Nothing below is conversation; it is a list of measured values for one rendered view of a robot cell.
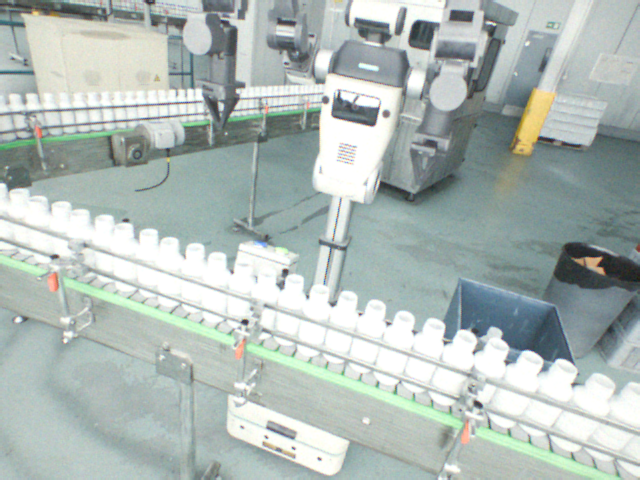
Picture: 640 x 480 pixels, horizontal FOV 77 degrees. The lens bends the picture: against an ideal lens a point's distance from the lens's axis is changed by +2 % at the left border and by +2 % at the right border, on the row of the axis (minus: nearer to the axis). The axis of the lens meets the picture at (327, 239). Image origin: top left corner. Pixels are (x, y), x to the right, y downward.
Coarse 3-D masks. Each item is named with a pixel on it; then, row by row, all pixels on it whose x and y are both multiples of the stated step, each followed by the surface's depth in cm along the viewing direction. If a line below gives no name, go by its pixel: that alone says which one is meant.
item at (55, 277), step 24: (72, 240) 91; (48, 264) 87; (72, 264) 91; (72, 336) 96; (240, 336) 78; (240, 360) 82; (240, 384) 85; (480, 384) 73; (456, 408) 78; (480, 408) 69; (456, 456) 76
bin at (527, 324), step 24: (456, 288) 138; (480, 288) 136; (456, 312) 124; (480, 312) 140; (504, 312) 137; (528, 312) 135; (552, 312) 131; (480, 336) 144; (504, 336) 141; (528, 336) 139; (552, 336) 126; (552, 360) 121
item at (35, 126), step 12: (300, 96) 299; (204, 108) 232; (264, 108) 265; (24, 120) 164; (36, 120) 162; (264, 120) 269; (300, 120) 309; (36, 132) 164; (264, 132) 273; (48, 168) 172
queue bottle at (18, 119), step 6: (12, 96) 161; (18, 96) 162; (12, 102) 162; (18, 102) 163; (12, 108) 162; (18, 108) 163; (24, 108) 165; (18, 120) 165; (18, 126) 166; (24, 126) 167; (18, 132) 167; (24, 132) 168
